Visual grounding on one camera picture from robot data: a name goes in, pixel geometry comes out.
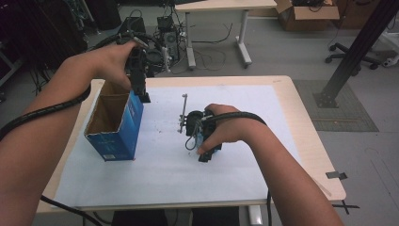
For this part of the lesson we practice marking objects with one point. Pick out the grey computer tower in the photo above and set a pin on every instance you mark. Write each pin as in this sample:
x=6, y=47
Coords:
x=171, y=39

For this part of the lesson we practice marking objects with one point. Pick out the person's left leg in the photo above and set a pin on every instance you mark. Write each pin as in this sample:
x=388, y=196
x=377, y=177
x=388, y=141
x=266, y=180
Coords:
x=141, y=218

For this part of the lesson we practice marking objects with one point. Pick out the person's left hand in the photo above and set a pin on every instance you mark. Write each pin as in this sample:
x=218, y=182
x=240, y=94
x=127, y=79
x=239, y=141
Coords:
x=109, y=66

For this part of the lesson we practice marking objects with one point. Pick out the black tape strip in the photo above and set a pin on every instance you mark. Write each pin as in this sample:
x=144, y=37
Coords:
x=335, y=175

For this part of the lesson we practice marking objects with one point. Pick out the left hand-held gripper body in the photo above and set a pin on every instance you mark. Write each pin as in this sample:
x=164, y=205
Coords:
x=156, y=56

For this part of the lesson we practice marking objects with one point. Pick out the person's leg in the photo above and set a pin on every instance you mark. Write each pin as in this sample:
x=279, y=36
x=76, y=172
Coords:
x=216, y=216
x=141, y=218

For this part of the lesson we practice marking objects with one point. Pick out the white desk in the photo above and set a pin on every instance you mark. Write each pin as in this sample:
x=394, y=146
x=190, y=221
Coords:
x=219, y=4

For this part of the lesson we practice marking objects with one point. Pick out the black office chair base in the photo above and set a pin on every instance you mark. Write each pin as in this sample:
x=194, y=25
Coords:
x=345, y=50

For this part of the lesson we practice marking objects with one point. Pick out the blue cardboard box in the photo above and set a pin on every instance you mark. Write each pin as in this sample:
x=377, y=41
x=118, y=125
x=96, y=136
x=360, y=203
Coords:
x=125, y=132

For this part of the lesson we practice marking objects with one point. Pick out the person's right leg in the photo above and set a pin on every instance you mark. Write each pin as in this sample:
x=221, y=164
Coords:
x=216, y=216

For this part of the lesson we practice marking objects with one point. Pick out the white table leg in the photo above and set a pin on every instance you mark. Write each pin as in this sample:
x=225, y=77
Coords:
x=255, y=216

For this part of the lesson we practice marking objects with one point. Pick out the white paper sheet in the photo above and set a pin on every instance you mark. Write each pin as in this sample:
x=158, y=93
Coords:
x=169, y=175

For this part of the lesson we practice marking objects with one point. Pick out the black metal post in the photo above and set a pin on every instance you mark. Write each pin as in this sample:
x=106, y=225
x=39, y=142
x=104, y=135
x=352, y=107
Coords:
x=354, y=53

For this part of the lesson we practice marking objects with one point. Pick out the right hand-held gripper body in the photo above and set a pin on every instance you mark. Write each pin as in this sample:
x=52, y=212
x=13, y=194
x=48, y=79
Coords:
x=193, y=121

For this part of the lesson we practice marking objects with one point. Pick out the grey floor mat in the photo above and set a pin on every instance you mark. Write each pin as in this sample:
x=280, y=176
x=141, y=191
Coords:
x=345, y=116

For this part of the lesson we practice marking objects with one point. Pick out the person's right hand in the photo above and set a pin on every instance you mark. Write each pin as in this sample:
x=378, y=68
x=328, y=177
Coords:
x=232, y=125

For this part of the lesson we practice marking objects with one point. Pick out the open cardboard box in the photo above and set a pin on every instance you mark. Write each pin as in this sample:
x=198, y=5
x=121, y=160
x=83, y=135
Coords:
x=313, y=14

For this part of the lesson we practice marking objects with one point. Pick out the white object on floor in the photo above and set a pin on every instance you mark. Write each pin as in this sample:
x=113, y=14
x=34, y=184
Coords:
x=390, y=61

